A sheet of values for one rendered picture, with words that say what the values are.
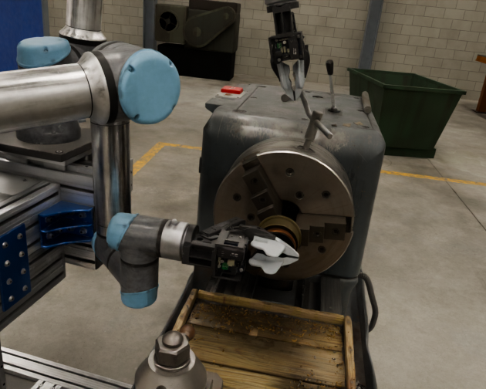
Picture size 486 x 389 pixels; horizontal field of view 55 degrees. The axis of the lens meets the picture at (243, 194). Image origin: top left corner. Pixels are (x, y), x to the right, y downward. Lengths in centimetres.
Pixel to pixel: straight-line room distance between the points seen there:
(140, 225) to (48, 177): 39
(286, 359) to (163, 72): 58
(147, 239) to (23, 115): 31
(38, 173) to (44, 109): 51
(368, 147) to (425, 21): 1006
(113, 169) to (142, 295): 26
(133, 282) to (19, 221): 31
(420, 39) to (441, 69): 81
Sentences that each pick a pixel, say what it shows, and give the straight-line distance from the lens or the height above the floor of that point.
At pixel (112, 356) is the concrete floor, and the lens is 228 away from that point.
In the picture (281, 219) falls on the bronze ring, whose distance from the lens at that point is 94.
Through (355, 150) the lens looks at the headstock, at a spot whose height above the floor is 122.
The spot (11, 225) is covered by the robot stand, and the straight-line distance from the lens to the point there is 111.
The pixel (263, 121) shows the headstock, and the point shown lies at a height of 125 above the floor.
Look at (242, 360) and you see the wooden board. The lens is 94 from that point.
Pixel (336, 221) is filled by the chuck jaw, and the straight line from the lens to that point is 100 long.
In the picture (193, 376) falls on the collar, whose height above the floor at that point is 114.
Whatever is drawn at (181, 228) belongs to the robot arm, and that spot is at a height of 111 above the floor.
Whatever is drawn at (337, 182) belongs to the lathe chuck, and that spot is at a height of 118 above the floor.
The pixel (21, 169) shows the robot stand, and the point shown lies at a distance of 127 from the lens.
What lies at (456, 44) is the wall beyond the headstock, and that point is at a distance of 1136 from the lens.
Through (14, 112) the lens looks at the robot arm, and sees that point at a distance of 73.
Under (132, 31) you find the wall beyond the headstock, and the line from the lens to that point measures 1157.
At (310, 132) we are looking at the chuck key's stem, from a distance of 100.
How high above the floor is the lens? 151
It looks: 22 degrees down
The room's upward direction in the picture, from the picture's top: 6 degrees clockwise
